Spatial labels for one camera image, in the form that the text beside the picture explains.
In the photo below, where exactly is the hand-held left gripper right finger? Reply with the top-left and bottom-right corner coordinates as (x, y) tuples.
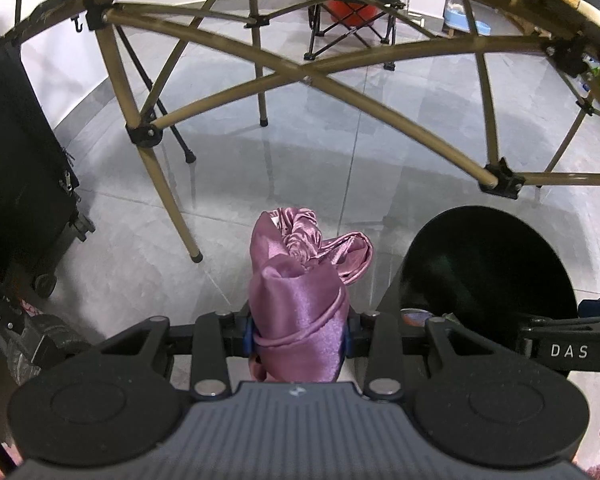
(344, 310), (496, 402)

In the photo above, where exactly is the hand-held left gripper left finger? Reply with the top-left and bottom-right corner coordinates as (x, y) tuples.
(101, 310), (257, 401)

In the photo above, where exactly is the pink satin cloth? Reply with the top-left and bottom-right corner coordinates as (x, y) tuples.
(247, 207), (375, 384)

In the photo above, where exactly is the black round waste bin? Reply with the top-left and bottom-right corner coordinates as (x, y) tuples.
(375, 205), (579, 357)

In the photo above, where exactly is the black wheeled suitcase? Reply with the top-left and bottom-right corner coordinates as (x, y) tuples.
(0, 25), (96, 299)

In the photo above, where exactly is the pet water dispenser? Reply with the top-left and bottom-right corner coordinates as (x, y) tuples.
(442, 0), (492, 37)

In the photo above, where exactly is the red plastic bucket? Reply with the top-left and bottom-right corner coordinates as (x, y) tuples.
(326, 0), (381, 29)

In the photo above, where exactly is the black camera tripod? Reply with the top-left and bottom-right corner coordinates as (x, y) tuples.
(15, 0), (197, 164)

